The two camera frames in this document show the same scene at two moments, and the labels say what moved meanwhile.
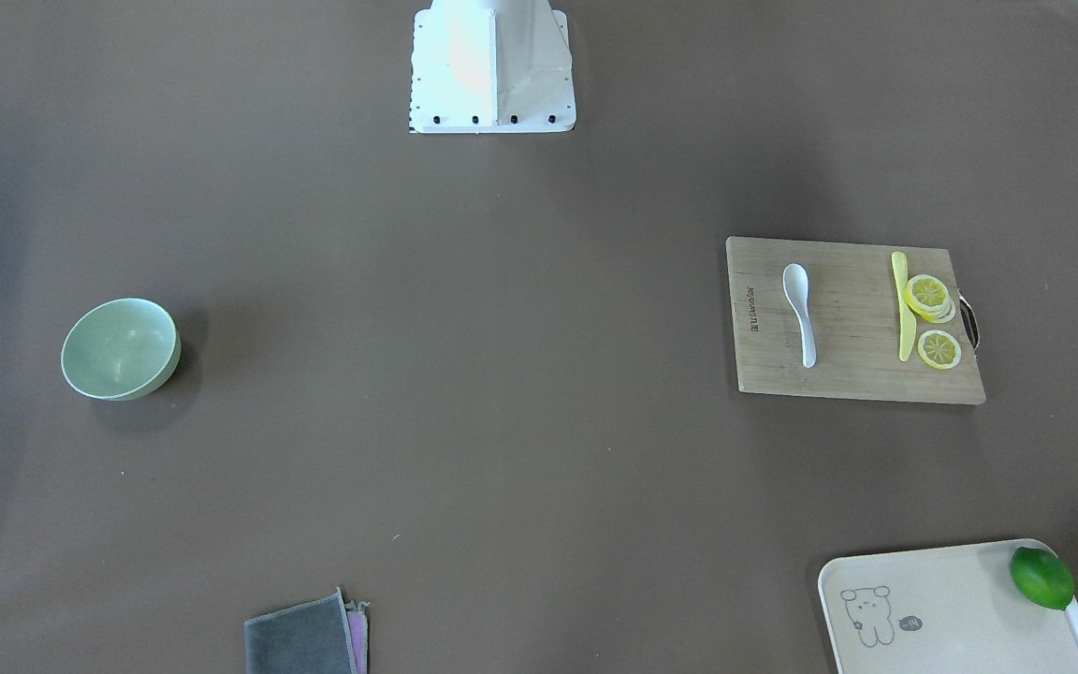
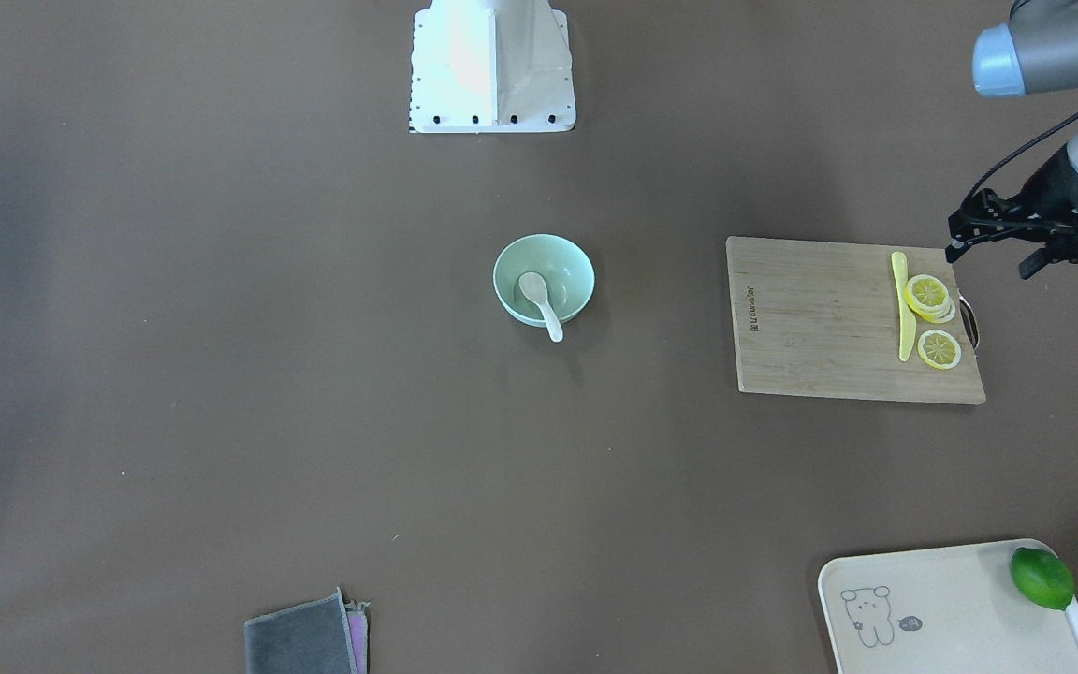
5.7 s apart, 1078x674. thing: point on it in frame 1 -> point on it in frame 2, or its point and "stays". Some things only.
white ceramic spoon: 795,281 -> 535,289
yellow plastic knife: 908,321 stays
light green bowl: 122,350 -> 567,268
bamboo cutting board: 856,323 stays
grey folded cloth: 323,635 stays
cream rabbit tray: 949,611 stays
